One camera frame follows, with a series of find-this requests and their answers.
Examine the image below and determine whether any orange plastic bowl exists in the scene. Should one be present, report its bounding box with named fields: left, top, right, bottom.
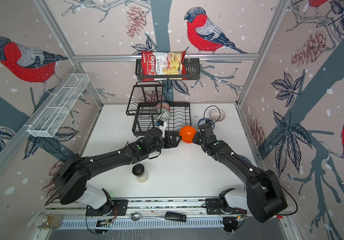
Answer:
left=179, top=126, right=197, bottom=144

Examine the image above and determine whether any white brown lattice bowl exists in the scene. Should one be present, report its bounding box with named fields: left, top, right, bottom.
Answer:
left=210, top=109, right=226, bottom=122

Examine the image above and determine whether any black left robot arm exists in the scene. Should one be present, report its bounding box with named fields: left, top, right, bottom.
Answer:
left=54, top=127, right=182, bottom=205

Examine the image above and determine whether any blue geometric patterned bowl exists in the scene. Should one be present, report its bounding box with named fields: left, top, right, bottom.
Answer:
left=240, top=155, right=252, bottom=164

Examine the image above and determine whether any green patterned bowl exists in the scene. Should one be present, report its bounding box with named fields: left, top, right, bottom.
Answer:
left=160, top=109, right=171, bottom=121

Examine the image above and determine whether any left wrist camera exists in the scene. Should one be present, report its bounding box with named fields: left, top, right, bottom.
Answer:
left=155, top=120, right=167, bottom=135

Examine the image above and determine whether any black wire dish rack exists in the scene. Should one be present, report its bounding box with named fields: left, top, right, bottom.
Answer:
left=126, top=81, right=191, bottom=137

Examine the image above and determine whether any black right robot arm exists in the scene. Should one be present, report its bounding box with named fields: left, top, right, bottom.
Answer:
left=193, top=124, right=288, bottom=223

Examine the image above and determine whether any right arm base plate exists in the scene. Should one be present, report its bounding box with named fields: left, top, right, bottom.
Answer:
left=203, top=199, right=248, bottom=216

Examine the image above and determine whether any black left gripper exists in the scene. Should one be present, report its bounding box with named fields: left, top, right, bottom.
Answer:
left=148, top=132, right=182, bottom=154

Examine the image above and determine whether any black car key fob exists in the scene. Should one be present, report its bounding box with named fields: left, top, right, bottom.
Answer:
left=164, top=212, right=187, bottom=223

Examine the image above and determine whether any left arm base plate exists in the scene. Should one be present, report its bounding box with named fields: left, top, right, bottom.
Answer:
left=86, top=200, right=129, bottom=217

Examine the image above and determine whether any black lid jar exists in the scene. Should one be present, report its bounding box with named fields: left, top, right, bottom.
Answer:
left=132, top=164, right=149, bottom=183

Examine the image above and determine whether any white wire mesh basket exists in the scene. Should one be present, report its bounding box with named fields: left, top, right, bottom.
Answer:
left=28, top=73, right=90, bottom=138

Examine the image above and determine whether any red cassava chips bag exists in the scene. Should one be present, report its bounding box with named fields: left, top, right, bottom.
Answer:
left=141, top=51, right=187, bottom=82

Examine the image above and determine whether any blue floral bowl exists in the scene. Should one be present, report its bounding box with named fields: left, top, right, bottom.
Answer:
left=198, top=118, right=215, bottom=128

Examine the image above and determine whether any black wall shelf basket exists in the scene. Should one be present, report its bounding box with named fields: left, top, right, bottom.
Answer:
left=135, top=57, right=201, bottom=81

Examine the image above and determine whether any red patterned bowl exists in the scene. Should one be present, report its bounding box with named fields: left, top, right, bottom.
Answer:
left=155, top=102, right=171, bottom=112

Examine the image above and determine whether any glass jar with spice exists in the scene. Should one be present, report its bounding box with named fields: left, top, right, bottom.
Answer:
left=34, top=215, right=63, bottom=229

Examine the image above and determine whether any metal spoon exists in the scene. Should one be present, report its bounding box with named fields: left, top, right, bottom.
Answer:
left=131, top=212, right=165, bottom=222

